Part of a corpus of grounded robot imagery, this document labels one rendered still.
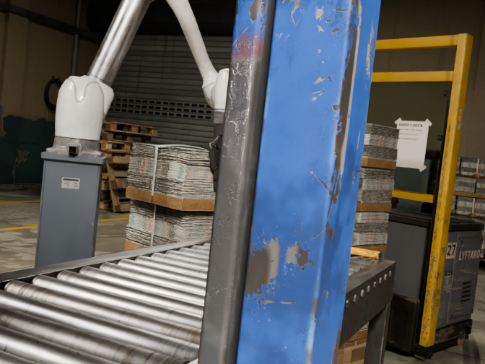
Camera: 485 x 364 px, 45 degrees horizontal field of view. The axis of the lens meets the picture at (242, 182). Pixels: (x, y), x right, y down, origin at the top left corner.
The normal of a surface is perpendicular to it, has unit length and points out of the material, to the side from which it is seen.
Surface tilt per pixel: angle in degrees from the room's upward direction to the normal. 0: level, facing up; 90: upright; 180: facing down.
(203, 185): 90
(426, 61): 90
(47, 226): 90
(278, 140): 90
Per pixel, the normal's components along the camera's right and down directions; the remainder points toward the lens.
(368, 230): 0.71, 0.11
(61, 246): 0.18, 0.07
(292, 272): -0.43, 0.00
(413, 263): -0.71, -0.04
